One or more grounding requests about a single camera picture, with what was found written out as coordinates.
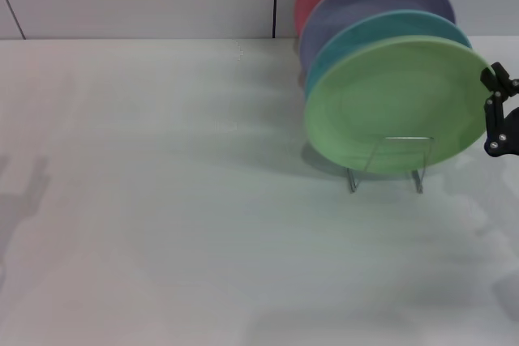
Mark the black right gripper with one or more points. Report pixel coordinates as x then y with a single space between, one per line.
513 131

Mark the green round plate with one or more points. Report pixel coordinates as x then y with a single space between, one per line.
385 111

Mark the light blue round plate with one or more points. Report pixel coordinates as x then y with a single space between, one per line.
340 44

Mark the purple round plate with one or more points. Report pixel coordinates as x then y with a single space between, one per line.
365 1

